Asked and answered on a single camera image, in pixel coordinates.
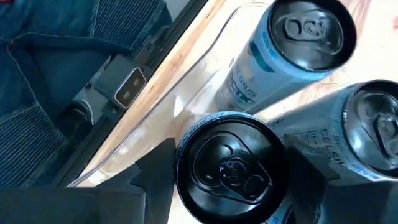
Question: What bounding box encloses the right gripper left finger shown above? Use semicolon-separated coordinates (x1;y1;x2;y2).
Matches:
0;137;177;224

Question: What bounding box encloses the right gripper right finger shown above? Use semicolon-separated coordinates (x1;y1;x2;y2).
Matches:
283;133;398;224

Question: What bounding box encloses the white Celsius can black lid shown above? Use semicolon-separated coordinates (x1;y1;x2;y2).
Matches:
214;0;358;114
269;79;398;187
173;110;295;224

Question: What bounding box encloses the clear plastic bin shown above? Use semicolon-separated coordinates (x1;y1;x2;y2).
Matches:
67;1;398;224

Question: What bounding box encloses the blue jeans fabric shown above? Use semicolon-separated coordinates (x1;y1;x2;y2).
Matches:
0;0;174;189

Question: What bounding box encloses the grey table-level camera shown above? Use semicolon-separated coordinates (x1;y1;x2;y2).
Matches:
93;54;148;110

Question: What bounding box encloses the black aluminium table frame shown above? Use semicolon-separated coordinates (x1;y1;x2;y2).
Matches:
49;0;209;189

